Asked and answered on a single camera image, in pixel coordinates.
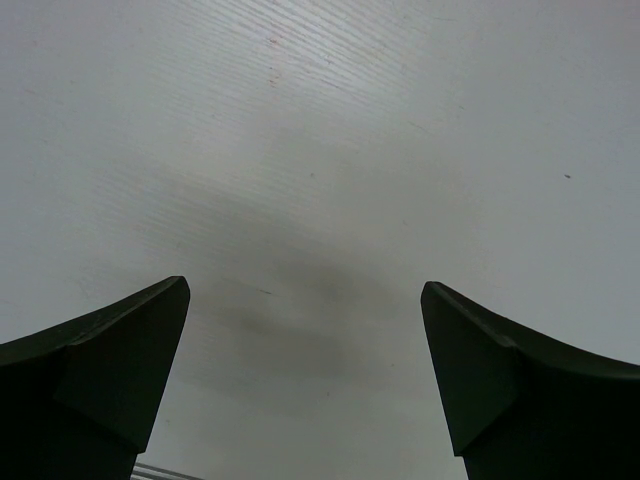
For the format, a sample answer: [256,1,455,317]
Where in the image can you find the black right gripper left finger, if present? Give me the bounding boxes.
[1,276,190,479]

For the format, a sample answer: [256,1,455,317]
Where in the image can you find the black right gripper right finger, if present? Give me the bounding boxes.
[421,281,639,479]

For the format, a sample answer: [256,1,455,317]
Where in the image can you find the aluminium table rail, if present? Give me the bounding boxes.
[130,463,202,480]

